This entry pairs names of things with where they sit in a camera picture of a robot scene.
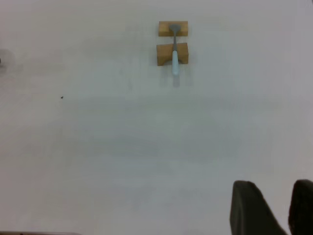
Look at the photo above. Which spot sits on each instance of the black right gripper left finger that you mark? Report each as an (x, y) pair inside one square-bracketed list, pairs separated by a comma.
[(249, 210)]

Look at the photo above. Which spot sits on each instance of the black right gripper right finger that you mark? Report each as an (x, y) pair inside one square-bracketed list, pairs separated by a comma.
[(303, 208)]

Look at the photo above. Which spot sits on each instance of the arched wooden block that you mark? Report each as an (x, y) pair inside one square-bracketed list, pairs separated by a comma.
[(163, 54)]

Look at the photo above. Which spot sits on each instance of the flat wooden block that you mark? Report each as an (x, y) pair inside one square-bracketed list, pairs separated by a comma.
[(163, 30)]

